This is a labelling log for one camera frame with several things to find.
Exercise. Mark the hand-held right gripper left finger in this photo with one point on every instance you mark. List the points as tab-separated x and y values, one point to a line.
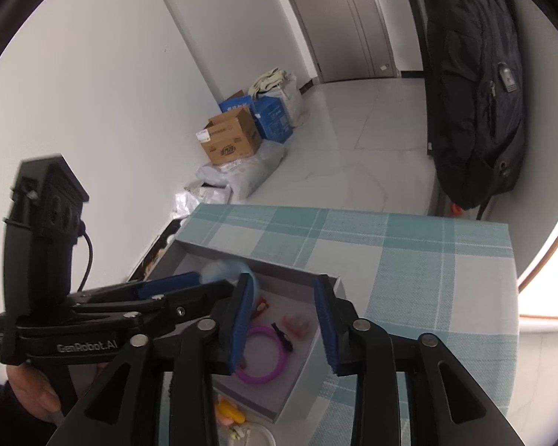
242	325

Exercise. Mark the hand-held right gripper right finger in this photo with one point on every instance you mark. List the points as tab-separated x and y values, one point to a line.
325	325

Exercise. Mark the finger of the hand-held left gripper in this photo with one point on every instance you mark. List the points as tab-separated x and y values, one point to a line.
186	302
167	283

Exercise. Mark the translucent pink hair claw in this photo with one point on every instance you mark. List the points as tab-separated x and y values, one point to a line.
297	326

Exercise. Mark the red charm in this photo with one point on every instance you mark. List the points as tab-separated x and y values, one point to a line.
262	305

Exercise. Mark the black hair clip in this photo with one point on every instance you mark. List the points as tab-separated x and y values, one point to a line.
283	337

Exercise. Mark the grey cardboard box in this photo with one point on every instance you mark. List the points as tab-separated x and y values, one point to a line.
302	395

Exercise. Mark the person's left forearm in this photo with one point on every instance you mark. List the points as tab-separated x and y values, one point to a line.
0	418

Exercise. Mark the person's left hand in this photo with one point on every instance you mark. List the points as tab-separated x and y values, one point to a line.
28	388

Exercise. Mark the pink doll hair clip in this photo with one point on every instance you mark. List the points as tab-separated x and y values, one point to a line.
228	412

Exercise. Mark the small grey parcel bag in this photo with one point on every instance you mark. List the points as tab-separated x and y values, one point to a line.
200	199

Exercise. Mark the teal checked tablecloth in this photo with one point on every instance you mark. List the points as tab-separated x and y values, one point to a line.
423	288

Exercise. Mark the large grey parcel bag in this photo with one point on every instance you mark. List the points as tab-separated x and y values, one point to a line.
255	172

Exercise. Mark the brown cardboard box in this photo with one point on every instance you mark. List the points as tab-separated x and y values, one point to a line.
232	144

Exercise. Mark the small orange object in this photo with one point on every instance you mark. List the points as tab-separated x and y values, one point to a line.
457	210

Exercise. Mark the blue open-flap box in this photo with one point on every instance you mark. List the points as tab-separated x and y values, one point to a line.
235	102

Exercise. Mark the blue carton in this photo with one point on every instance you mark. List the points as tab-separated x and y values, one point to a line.
272	121

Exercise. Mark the white plastic bag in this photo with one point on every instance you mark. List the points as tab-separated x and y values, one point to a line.
293	97

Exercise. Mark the black backpack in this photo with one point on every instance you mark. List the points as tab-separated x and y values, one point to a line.
469	102

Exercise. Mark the grey door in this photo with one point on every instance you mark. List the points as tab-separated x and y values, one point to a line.
335	23

